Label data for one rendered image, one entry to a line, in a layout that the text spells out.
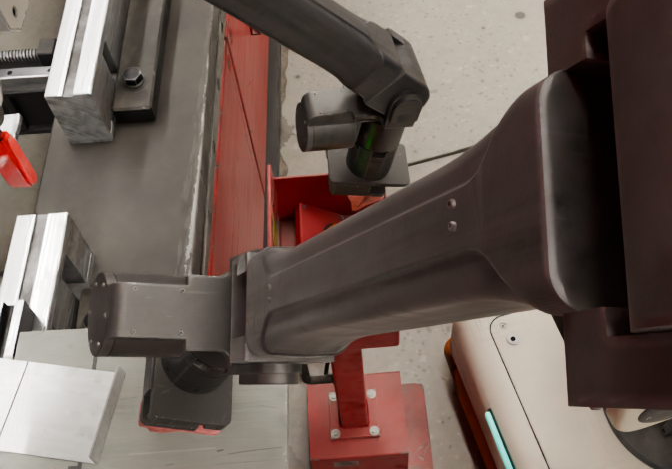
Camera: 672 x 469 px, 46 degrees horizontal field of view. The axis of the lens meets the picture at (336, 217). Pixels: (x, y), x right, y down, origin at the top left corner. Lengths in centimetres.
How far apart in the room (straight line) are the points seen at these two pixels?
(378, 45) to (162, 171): 37
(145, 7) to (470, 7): 146
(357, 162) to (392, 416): 80
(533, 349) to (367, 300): 127
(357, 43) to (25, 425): 47
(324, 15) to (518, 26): 174
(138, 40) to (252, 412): 62
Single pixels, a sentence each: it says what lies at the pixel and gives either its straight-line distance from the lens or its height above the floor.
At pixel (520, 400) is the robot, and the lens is 153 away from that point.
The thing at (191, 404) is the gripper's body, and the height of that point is 110.
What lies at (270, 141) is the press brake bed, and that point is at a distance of 213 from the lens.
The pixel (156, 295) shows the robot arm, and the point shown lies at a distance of 54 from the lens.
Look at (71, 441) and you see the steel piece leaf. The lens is 78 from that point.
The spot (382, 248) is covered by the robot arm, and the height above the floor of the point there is 144.
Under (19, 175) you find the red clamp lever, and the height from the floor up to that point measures 117.
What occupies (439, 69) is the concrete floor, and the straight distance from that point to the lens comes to 234.
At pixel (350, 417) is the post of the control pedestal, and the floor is 18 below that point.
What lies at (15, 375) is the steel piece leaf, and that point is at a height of 100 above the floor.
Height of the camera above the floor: 169
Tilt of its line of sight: 57 degrees down
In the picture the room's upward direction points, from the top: 6 degrees counter-clockwise
